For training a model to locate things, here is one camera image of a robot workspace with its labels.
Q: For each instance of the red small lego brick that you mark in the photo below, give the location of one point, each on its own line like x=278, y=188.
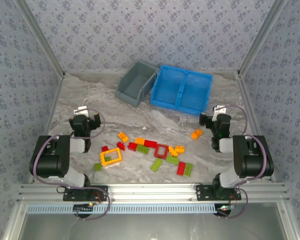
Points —
x=105, y=148

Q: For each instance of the orange sloped lego brick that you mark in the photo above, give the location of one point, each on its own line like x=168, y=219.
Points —
x=123, y=137
x=173, y=151

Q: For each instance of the red sloped lego brick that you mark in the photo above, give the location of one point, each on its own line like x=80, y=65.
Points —
x=120, y=145

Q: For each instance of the green small lego brick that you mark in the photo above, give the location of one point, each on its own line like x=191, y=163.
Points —
x=98, y=166
x=107, y=158

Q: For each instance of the orange lego window frame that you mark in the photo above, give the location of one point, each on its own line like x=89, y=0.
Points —
x=111, y=163

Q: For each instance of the red square lego brick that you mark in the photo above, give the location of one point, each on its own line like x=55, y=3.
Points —
x=132, y=146

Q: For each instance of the green long lego brick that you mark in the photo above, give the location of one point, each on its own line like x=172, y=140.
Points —
x=156, y=165
x=142, y=149
x=188, y=169
x=172, y=160

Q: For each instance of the grey plastic bin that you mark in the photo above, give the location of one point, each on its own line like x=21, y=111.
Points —
x=136, y=85

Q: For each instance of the red lego window frame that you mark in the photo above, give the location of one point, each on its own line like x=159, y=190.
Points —
x=161, y=156

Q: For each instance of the red long lego brick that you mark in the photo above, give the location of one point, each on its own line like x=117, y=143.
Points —
x=150, y=143
x=181, y=168

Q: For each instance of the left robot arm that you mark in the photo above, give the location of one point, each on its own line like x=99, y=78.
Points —
x=50, y=160

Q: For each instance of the small LED circuit board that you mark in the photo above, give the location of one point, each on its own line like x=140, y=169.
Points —
x=83, y=207
x=225, y=207

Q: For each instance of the grey metal lower panel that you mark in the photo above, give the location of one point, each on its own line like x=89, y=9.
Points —
x=152, y=227

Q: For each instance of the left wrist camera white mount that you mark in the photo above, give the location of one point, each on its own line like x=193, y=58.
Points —
x=80, y=110

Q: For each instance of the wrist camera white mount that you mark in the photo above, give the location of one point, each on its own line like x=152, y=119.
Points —
x=80, y=110
x=218, y=111

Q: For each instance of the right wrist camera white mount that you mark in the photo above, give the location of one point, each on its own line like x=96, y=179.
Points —
x=218, y=111

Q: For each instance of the aluminium table edge rail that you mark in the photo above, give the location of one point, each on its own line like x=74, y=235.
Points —
x=246, y=100
x=54, y=105

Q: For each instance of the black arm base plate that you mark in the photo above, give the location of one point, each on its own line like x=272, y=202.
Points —
x=100, y=193
x=205, y=192

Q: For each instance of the wide aluminium frame rail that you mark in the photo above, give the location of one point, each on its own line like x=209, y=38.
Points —
x=152, y=192

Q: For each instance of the aluminium frame post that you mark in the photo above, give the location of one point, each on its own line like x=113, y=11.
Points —
x=41, y=37
x=260, y=37

